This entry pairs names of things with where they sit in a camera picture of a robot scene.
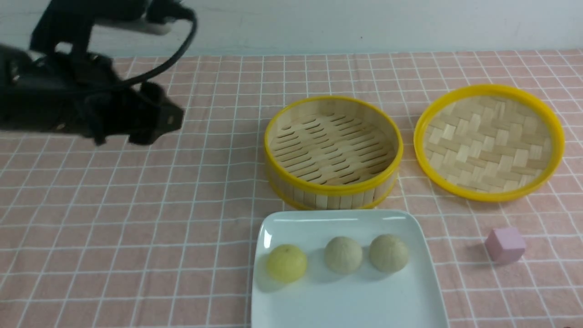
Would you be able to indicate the white steamed bun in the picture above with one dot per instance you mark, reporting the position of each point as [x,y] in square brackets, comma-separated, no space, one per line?
[343,255]
[388,253]

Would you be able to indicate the woven bamboo steamer lid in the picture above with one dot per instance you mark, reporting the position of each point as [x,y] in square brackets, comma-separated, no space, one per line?
[489,143]

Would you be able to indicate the pink cube block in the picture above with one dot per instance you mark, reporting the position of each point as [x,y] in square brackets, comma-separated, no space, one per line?
[505,245]

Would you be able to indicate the white square plate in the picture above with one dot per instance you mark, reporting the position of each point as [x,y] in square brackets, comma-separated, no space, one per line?
[410,298]

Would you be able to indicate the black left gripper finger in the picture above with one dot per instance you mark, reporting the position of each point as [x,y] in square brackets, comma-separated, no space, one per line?
[97,129]
[152,115]

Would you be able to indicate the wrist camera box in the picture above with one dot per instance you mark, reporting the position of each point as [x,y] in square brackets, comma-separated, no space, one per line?
[71,22]

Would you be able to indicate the bamboo steamer basket yellow rim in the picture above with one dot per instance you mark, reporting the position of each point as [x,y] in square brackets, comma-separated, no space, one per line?
[332,153]

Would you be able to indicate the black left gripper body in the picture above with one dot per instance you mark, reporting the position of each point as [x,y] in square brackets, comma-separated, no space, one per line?
[38,96]

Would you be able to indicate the pink checkered tablecloth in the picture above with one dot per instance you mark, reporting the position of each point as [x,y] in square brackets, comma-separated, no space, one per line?
[164,236]

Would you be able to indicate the yellow steamed bun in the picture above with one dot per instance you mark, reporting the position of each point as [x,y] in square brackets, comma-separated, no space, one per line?
[286,263]

